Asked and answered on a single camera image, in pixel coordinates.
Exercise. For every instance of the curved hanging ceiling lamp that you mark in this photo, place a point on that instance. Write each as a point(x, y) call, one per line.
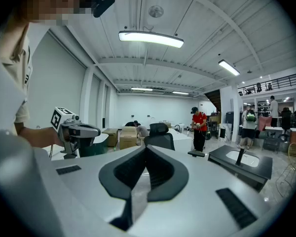
point(150, 38)

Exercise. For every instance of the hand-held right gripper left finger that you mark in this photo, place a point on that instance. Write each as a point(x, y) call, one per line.
point(123, 171)

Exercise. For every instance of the brown cardboard box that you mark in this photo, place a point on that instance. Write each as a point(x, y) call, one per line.
point(110, 137)
point(128, 138)

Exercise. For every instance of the round ceiling fan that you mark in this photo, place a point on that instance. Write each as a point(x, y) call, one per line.
point(155, 11)

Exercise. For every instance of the person's head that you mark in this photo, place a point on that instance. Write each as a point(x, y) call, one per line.
point(51, 1)

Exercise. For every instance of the black mesh office chair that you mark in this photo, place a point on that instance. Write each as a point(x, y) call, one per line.
point(160, 136)

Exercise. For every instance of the person's beige shirt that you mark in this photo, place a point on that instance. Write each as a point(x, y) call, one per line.
point(13, 58)

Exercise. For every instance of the dark grey vanity cabinet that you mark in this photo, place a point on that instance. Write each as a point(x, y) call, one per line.
point(239, 171)

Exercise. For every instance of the black head-worn camera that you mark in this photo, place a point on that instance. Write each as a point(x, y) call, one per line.
point(102, 5)

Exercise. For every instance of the black faucet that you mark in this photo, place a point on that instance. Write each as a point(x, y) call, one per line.
point(240, 156)

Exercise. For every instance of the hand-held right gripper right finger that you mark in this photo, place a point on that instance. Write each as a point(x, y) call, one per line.
point(167, 174)

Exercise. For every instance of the person's left hand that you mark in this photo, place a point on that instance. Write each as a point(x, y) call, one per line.
point(66, 134)

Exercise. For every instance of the white rectangular desk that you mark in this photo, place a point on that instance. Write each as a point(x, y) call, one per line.
point(182, 141)

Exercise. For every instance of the long ceiling lamp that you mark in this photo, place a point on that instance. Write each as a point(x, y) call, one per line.
point(229, 67)
point(180, 92)
point(141, 89)

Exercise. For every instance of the round white table green base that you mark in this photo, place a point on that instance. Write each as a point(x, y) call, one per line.
point(96, 144)

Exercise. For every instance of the black mezzanine railing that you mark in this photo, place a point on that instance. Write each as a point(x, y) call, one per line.
point(271, 84)

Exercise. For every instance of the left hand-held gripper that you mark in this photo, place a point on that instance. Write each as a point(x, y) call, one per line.
point(56, 118)

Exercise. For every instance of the white sink basin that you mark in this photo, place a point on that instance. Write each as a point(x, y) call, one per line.
point(246, 158)

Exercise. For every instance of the person's left forearm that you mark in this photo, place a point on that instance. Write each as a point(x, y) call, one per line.
point(37, 138)

